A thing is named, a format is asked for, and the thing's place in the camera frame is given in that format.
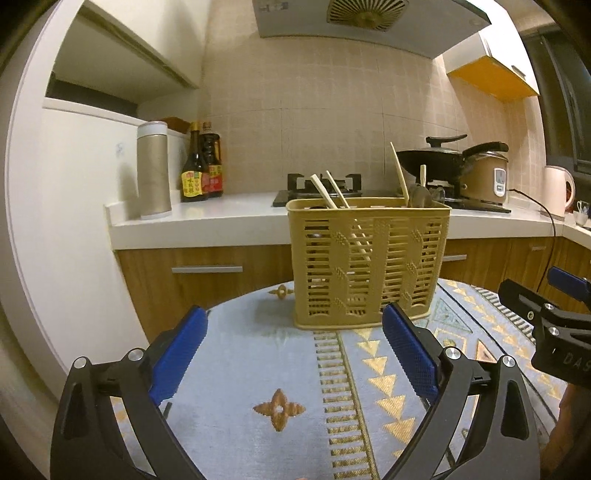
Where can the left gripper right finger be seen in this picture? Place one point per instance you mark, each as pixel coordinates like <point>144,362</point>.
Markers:
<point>502,440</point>

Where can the yellow plastic utensil basket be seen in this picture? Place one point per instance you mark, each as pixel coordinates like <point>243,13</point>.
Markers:
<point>349,263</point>

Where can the drawer handle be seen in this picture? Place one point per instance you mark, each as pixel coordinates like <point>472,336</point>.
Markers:
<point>207,269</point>
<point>455,258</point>

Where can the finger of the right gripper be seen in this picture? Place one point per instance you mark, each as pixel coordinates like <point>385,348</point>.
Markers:
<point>528,304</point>
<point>576,287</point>

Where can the orange wall cabinet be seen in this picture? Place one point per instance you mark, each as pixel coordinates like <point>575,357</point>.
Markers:
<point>497,67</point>

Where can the dark window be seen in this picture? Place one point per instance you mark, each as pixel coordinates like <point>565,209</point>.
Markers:
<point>564,84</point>

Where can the white electric kettle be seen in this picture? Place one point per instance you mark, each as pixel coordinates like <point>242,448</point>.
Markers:
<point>558,190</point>

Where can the left drawer handle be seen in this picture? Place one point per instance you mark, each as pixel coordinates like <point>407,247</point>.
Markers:
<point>207,269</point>

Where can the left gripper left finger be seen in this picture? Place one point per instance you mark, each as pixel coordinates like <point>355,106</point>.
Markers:
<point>86,441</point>

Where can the sauce bottle red label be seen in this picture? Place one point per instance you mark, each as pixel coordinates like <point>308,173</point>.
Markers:
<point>211,148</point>

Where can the grey cylindrical canister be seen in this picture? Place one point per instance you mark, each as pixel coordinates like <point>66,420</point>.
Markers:
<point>152,170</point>

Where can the range hood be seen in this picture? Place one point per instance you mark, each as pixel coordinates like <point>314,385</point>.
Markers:
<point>423,27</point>

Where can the person's right hand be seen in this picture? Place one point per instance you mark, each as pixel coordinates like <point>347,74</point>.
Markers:
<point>574,411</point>

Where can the white upper cabinet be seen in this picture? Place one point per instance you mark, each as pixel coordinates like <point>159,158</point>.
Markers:
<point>137,50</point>

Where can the black wok with lid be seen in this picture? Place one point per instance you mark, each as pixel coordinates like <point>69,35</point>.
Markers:
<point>446,164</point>

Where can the soy sauce bottle yellow label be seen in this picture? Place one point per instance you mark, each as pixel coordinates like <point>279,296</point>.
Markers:
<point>194,176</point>

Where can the right drawer handle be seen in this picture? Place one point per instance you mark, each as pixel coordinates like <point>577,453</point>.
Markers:
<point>455,258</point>

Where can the gold rice cooker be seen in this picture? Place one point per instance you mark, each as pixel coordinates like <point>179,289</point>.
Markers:
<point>485,173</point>

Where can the steel spoon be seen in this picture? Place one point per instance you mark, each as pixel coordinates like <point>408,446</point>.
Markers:
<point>420,197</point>

